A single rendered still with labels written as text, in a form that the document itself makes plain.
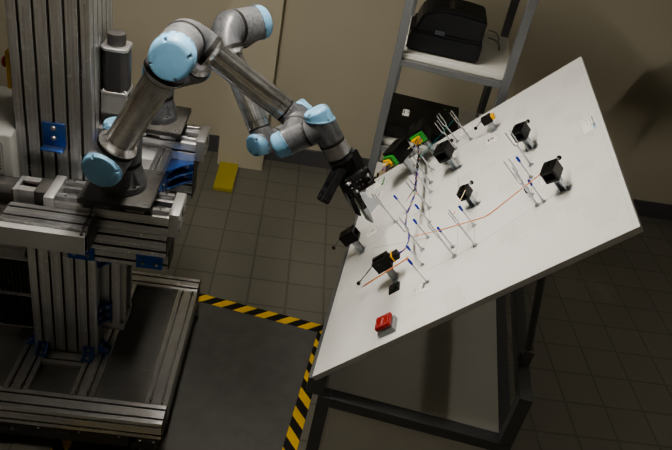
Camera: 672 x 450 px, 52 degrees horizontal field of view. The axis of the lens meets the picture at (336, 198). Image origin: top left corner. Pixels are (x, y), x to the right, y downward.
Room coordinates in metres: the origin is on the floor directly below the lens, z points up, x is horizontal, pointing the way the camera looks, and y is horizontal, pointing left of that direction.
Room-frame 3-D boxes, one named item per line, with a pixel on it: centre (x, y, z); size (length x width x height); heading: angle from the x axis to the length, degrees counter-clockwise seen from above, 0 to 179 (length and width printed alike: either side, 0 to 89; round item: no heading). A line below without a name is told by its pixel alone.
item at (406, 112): (2.90, -0.31, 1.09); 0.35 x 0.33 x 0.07; 176
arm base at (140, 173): (1.83, 0.68, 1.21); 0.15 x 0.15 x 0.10
